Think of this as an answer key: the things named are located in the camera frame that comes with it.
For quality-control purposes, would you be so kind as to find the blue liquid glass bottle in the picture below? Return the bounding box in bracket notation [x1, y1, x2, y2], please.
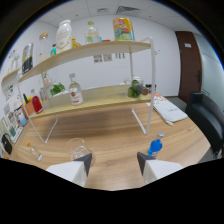
[147, 131, 165, 158]

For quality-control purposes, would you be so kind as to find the large clear bottle wooden cap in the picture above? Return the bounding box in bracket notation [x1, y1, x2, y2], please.
[37, 31, 52, 63]

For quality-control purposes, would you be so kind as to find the white milk bottle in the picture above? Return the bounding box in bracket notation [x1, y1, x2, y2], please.
[55, 19, 73, 54]

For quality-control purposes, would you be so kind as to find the clear glass cup with ice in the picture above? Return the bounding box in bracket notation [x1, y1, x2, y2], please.
[65, 137, 93, 162]

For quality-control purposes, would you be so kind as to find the blue and white cup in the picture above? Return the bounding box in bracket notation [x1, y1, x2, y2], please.
[18, 113, 28, 127]

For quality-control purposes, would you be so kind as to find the white cloth bag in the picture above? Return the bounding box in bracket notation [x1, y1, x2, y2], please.
[146, 94, 189, 125]

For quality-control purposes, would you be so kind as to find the white scale tray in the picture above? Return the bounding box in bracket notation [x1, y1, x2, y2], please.
[9, 125, 24, 144]

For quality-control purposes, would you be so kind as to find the black bag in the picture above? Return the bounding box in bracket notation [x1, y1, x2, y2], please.
[1, 133, 14, 155]

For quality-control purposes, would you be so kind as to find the red liquid glass bottle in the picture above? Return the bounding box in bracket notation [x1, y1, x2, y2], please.
[31, 95, 44, 115]

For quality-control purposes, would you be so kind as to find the black sofa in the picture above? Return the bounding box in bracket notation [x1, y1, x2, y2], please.
[185, 92, 224, 154]

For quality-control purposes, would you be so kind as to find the clear bottle with red label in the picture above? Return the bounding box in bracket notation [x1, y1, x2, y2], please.
[68, 73, 85, 106]

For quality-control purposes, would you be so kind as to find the green potted plant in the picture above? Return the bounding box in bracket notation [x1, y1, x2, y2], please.
[49, 82, 67, 98]

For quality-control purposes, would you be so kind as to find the brown door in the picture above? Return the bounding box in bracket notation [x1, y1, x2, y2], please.
[175, 31, 203, 104]

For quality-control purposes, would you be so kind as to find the small teal bottle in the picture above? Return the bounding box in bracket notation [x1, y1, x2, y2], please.
[49, 43, 58, 57]

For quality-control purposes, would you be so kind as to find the small yellow bottle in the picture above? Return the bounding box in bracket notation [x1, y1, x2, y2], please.
[71, 36, 82, 48]

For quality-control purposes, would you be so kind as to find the clear bottle with green cap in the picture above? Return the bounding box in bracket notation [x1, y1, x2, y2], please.
[84, 21, 101, 44]

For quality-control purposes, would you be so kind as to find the yellow and green can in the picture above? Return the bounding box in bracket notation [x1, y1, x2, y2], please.
[112, 17, 136, 42]

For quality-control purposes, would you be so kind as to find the ceiling air vent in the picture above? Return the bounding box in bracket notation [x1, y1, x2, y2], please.
[115, 5, 141, 16]

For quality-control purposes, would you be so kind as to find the white frame wooden shelf rack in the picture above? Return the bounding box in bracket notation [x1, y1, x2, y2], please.
[16, 37, 158, 144]

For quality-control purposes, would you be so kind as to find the wooden wall shelf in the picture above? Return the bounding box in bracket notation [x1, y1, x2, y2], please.
[0, 68, 21, 84]

